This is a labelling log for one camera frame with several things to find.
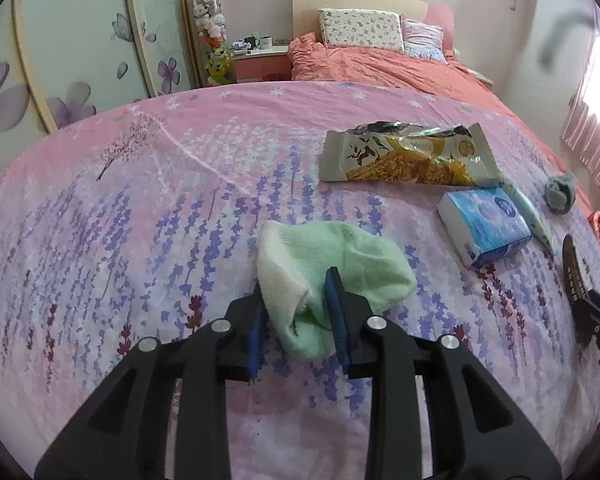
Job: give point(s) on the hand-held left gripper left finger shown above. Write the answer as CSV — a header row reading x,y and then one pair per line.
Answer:
x,y
254,345

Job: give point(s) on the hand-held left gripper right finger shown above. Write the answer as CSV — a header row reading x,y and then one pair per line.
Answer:
x,y
337,320

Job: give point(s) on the light green sock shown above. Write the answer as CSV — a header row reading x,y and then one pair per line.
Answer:
x,y
360,260

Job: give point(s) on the pale green long wrapper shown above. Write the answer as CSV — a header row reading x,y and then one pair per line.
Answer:
x,y
530,215

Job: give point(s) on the grey sock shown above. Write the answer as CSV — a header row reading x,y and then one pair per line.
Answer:
x,y
560,192

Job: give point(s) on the blue white tissue pack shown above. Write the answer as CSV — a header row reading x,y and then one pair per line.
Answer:
x,y
485,220

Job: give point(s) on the pink window curtain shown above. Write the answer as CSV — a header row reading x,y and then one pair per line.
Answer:
x,y
592,135

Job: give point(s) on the grey yellow snack packet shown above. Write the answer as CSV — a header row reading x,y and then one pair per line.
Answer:
x,y
430,160

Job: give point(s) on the bed with orange blanket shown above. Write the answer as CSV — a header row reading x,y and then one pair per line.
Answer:
x,y
380,67

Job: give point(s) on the pink white nightstand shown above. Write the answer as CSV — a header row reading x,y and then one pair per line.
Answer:
x,y
482,78
260,62

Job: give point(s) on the yellow green plush toy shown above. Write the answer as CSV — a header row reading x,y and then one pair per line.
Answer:
x,y
218,62

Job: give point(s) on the white mug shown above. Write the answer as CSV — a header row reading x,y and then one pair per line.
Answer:
x,y
265,41

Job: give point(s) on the floral white pillow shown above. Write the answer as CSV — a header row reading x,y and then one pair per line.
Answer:
x,y
360,30

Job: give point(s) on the dark green mug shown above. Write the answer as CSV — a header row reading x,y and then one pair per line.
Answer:
x,y
250,41

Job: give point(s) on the striped pink pillow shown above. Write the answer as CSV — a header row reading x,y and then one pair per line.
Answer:
x,y
422,40

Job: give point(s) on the clear tube of plush toys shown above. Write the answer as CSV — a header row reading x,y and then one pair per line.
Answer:
x,y
207,10

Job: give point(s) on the flower print sliding wardrobe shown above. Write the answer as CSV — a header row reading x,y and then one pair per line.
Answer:
x,y
70,35

